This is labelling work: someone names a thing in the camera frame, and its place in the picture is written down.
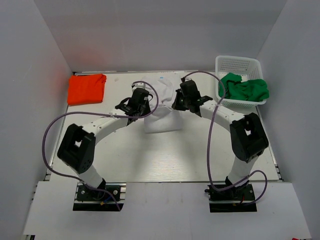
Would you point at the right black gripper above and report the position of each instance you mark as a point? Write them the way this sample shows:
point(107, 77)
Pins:
point(176, 105)

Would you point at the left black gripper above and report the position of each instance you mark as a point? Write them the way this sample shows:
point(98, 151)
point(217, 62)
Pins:
point(148, 111)

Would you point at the white t shirt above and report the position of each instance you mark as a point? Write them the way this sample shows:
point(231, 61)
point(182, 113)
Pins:
point(165, 118)

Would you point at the green t shirt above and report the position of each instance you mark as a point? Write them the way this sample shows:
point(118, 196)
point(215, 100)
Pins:
point(234, 88)

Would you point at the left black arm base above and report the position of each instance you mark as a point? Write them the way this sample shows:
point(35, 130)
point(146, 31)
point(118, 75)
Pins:
point(86, 200)

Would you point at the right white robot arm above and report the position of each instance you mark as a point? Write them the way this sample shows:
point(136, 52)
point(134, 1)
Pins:
point(247, 135)

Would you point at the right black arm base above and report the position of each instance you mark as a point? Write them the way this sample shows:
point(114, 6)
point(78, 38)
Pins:
point(232, 201)

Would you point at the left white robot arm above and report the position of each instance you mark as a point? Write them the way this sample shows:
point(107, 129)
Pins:
point(77, 149)

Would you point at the folded orange t shirt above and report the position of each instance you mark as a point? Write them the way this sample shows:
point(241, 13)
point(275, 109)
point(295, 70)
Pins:
point(86, 89)

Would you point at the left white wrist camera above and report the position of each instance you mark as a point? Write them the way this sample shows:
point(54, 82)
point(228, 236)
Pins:
point(136, 85)

